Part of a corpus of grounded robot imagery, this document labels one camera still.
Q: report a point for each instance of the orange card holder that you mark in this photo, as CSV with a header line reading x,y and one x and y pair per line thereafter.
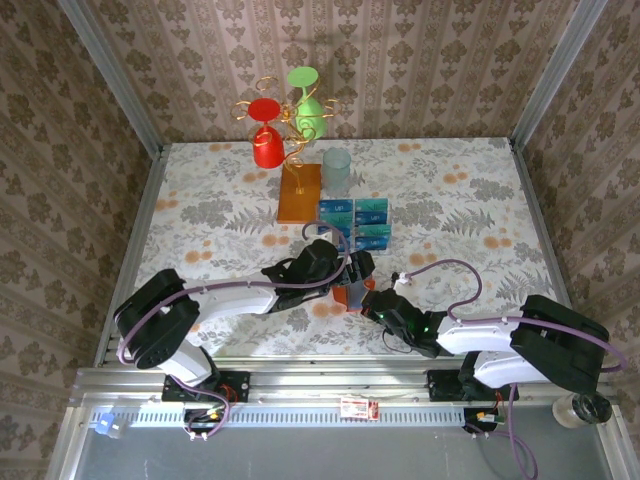
x,y
341,299

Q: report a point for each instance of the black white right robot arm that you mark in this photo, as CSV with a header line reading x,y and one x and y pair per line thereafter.
x,y
475,335

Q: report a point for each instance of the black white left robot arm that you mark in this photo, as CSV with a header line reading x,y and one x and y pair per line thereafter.
x,y
235,302

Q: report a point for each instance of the translucent pale blue cup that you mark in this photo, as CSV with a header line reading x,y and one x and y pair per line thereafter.
x,y
336,172

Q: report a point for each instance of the small red white box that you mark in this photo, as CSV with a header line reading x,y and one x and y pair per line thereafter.
x,y
357,409

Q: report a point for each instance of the yellow power connector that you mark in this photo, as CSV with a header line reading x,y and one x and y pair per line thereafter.
x,y
214,414
481,416

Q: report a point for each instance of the red plastic wine glass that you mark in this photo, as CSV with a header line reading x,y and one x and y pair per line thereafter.
x,y
268,147

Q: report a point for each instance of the floral patterned tablecloth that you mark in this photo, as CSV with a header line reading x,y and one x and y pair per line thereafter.
x,y
450,165

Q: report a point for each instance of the grey metal panel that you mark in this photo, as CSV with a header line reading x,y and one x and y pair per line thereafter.
x,y
325,457

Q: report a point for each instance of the green plastic wine glass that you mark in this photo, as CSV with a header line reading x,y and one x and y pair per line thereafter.
x,y
310,117

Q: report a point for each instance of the clear jar black lid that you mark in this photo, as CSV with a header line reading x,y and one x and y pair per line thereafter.
x,y
592,412

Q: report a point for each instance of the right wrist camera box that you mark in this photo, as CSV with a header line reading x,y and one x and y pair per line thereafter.
x,y
401,281

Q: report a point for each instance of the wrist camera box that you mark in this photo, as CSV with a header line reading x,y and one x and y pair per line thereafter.
x,y
325,234
401,281

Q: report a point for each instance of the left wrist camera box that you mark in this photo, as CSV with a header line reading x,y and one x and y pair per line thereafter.
x,y
325,234

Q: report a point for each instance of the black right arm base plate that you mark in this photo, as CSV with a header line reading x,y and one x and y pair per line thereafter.
x,y
439,389

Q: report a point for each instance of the aluminium frame rail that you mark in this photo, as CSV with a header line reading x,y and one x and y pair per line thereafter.
x,y
340,385

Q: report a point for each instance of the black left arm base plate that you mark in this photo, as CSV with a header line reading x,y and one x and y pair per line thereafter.
x,y
237,387

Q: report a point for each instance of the aluminium table side rail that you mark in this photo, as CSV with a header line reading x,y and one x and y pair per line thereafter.
x,y
146,200
550,250

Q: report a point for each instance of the aluminium frame post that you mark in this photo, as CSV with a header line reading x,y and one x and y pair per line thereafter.
x,y
119,85
555,75

